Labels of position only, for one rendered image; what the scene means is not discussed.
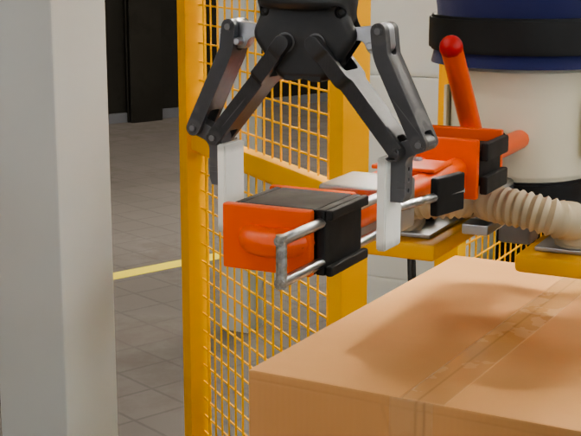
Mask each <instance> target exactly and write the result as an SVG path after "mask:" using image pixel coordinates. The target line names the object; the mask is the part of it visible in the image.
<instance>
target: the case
mask: <svg viewBox="0 0 581 436"><path fill-rule="evenodd" d="M249 423H250V436H581V279H574V278H567V277H559V276H552V275H544V274H537V273H529V272H518V271H516V270H515V263H514V262H506V261H499V260H486V259H479V258H472V257H465V256H458V255H455V256H453V257H451V258H450V259H448V260H446V261H444V262H443V263H441V264H439V265H437V266H435V267H433V268H432V269H430V270H428V271H427V272H424V273H422V274H420V275H418V276H417V277H416V278H414V279H411V280H410V281H408V282H406V283H404V284H403V285H401V286H399V287H397V288H395V289H394V290H392V291H390V292H388V293H387V294H385V295H383V296H381V297H379V298H377V299H375V300H374V301H372V302H371V303H369V304H367V305H364V306H362V307H361V308H360V309H358V310H356V311H354V312H352V313H350V314H348V315H347V316H346V317H343V318H341V319H339V320H338V321H336V322H334V323H332V324H331V325H329V326H327V327H325V328H323V329H322V330H319V331H318V332H316V333H315V334H313V335H311V336H309V337H307V338H305V339H304V340H302V341H300V342H298V343H296V344H294V345H292V346H290V347H289V348H288V349H285V350H283V351H282V352H280V353H278V354H276V355H275V356H273V357H271V358H269V359H267V360H266V361H264V362H262V363H260V364H259V365H257V366H255V367H253V368H251V369H250V371H249Z"/></svg>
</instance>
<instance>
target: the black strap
mask: <svg viewBox="0 0 581 436"><path fill-rule="evenodd" d="M447 35H456V36H457V37H459V38H460V39H461V41H462V42H463V52H464V53H465V54H468V55H500V56H581V18H566V19H507V18H477V17H458V16H442V15H439V14H438V13H437V12H433V13H432V15H430V18H429V46H430V47H431V48H432V49H435V50H438V51H440V50H439V44H440V42H441V41H442V39H443V38H445V37H446V36H447Z"/></svg>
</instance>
